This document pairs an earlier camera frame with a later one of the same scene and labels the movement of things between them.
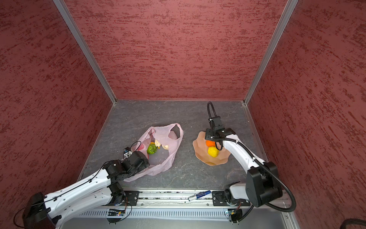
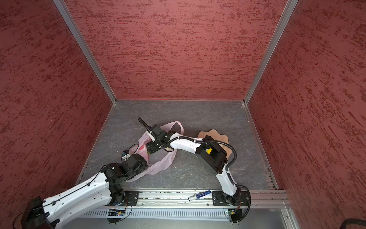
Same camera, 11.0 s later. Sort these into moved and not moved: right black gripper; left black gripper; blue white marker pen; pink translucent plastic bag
Moved: right black gripper
Not moved: left black gripper; blue white marker pen; pink translucent plastic bag
